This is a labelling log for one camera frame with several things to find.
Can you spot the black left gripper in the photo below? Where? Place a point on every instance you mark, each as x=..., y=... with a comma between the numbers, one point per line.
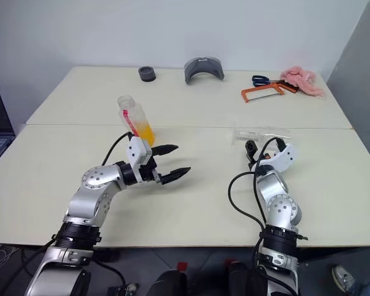
x=149, y=172

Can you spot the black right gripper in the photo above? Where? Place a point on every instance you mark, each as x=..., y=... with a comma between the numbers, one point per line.
x=260, y=161

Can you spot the clear plastic container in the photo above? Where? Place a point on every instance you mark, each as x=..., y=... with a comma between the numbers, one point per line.
x=243, y=134

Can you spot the bottle with orange liquid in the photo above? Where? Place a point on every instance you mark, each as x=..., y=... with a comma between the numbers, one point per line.
x=142, y=123

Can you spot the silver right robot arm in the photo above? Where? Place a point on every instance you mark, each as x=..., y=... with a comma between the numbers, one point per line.
x=280, y=209

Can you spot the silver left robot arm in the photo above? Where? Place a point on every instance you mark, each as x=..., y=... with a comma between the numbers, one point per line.
x=89, y=197

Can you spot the orange hacksaw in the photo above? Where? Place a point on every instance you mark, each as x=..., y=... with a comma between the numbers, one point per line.
x=245, y=95

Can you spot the pink fluffy cloth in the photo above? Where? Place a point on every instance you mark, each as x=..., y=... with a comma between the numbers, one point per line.
x=302, y=78

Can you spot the black round cap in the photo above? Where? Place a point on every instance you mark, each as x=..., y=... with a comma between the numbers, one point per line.
x=147, y=74

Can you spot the grey curved plastic part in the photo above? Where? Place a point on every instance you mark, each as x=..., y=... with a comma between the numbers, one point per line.
x=191, y=71

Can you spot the red tab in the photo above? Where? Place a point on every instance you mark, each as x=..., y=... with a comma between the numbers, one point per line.
x=181, y=266

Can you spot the dark rounded shape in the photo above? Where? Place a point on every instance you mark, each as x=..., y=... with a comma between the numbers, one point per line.
x=171, y=283

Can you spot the black box with white knob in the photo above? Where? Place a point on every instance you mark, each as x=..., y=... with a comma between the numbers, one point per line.
x=123, y=290

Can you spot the grey white sneaker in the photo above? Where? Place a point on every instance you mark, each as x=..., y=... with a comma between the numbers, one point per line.
x=342, y=277

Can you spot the blue jeans leg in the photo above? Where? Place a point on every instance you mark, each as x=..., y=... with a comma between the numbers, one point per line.
x=367, y=286

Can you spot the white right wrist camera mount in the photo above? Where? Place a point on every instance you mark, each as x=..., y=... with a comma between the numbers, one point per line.
x=285, y=157

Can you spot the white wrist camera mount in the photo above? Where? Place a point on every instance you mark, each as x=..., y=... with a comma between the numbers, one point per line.
x=137, y=151
x=285, y=157

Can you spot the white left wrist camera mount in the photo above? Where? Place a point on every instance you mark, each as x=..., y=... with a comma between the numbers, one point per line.
x=137, y=151

